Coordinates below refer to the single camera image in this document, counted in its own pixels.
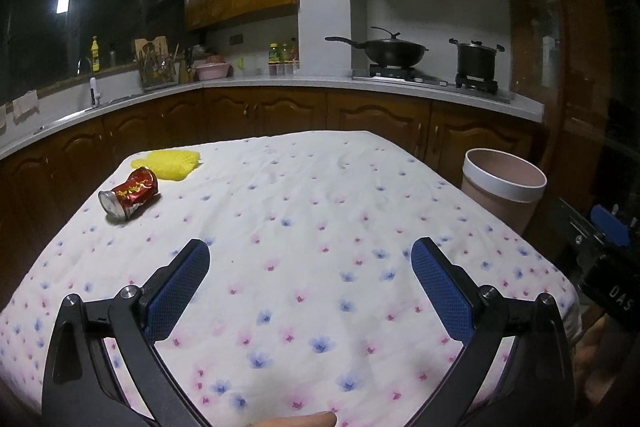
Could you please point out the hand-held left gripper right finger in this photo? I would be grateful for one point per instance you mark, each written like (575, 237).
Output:
(442, 292)

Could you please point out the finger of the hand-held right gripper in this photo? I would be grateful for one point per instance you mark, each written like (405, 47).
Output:
(612, 227)

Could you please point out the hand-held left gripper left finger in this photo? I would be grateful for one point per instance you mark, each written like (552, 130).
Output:
(177, 292)

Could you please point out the pink bin with white rim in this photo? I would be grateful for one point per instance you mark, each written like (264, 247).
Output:
(500, 202)

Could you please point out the person's right forearm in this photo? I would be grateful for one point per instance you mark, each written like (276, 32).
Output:
(600, 357)

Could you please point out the person's left hand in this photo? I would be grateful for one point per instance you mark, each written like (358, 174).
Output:
(300, 420)

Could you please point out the crushed red drink can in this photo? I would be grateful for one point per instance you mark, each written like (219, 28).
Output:
(130, 194)

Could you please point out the yellow sponge cloth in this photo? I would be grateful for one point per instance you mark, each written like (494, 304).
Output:
(167, 163)

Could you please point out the floral white tablecloth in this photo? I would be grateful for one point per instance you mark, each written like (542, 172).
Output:
(310, 232)

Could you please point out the wooden framed glass door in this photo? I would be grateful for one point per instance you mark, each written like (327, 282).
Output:
(575, 57)

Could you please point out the gas stove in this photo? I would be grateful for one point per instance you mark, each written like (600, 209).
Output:
(430, 79)

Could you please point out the black cooking pot with lid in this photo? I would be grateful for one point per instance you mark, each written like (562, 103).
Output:
(475, 59)

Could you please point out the white countertop dispenser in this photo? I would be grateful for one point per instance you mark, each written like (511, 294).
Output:
(94, 92)

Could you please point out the brown wooden lower cabinets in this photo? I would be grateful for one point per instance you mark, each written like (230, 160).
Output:
(300, 112)

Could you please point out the dish rack with utensils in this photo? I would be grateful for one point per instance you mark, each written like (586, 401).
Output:
(157, 72)

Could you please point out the pink basin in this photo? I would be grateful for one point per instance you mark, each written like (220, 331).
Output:
(212, 71)

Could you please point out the knife holder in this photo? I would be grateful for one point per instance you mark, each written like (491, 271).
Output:
(189, 66)

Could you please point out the white kitchen countertop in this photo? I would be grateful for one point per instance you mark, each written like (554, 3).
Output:
(280, 82)

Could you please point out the grey bottle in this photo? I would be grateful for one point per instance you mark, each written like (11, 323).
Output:
(112, 56)

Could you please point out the chrome faucet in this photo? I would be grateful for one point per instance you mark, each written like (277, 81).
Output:
(83, 65)

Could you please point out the seasoning jar set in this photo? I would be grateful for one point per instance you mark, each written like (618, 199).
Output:
(283, 69)

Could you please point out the black wok with lid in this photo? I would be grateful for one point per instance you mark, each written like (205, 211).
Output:
(395, 49)

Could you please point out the wooden cutting board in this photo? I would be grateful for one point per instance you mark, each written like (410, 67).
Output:
(150, 44)

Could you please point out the yellow dish soap bottle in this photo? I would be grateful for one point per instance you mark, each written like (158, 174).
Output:
(95, 55)

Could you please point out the cooking oil bottle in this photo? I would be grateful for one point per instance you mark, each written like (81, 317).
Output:
(285, 53)
(273, 53)

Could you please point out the dark window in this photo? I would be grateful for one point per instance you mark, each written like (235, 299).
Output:
(100, 7)

